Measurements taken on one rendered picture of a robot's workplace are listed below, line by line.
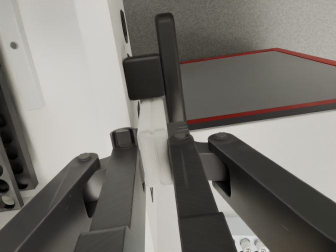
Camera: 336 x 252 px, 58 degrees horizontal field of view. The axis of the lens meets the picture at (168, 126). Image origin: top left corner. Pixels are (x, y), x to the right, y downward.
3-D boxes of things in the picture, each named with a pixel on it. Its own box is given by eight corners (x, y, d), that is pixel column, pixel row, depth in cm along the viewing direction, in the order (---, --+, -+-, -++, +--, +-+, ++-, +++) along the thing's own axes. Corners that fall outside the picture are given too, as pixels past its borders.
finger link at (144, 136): (160, 187, 16) (146, 189, 16) (157, 137, 22) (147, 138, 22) (151, 133, 15) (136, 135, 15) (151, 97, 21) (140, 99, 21)
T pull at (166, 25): (172, 11, 19) (173, 11, 18) (185, 121, 22) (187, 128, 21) (116, 20, 19) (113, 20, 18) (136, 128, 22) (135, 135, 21)
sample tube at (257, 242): (256, 223, 42) (269, 247, 37) (255, 230, 42) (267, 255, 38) (247, 223, 42) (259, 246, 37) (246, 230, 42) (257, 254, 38)
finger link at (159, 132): (151, 133, 15) (167, 131, 15) (151, 97, 21) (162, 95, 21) (160, 187, 16) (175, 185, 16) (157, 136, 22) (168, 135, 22)
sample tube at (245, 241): (243, 223, 42) (253, 246, 37) (241, 230, 42) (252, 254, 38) (234, 222, 41) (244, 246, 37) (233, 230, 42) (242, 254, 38)
